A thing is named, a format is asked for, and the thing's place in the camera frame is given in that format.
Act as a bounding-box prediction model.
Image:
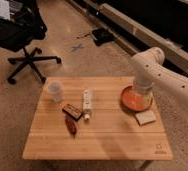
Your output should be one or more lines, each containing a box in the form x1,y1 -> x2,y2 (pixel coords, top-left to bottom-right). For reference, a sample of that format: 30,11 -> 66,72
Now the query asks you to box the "long white rail beam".
66,0 -> 188,74

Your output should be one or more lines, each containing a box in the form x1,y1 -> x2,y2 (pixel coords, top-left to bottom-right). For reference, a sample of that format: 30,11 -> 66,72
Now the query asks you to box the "orange ceramic bowl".
120,86 -> 153,112

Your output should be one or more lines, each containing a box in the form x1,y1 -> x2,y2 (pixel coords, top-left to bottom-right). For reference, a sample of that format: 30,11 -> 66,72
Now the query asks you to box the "dark rectangular box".
62,104 -> 83,121

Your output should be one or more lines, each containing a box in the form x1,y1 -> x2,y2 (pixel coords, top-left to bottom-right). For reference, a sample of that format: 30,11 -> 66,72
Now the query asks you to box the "translucent plastic cup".
46,81 -> 63,102

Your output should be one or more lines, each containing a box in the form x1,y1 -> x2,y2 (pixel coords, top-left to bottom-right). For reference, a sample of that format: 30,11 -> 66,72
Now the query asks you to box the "white tube bottle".
83,89 -> 92,121

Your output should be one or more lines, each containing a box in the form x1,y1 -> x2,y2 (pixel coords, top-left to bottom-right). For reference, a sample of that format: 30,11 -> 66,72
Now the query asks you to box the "black office chair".
0,0 -> 62,84

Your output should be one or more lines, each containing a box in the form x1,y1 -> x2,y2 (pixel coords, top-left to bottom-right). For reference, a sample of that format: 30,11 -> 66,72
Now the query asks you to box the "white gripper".
132,83 -> 154,100

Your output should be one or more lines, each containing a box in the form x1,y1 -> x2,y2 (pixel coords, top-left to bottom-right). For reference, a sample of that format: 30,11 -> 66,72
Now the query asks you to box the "red-brown wrapped snack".
65,116 -> 77,135

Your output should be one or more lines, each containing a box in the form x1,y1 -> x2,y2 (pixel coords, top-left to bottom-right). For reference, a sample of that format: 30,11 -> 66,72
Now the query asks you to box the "beige square sponge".
135,110 -> 156,125

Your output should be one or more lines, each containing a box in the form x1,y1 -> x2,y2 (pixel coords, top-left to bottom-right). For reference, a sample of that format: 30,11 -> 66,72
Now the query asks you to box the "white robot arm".
131,47 -> 188,104

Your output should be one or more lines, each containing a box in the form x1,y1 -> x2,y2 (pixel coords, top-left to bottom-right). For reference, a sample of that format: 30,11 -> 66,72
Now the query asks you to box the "black floor mat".
92,28 -> 114,46

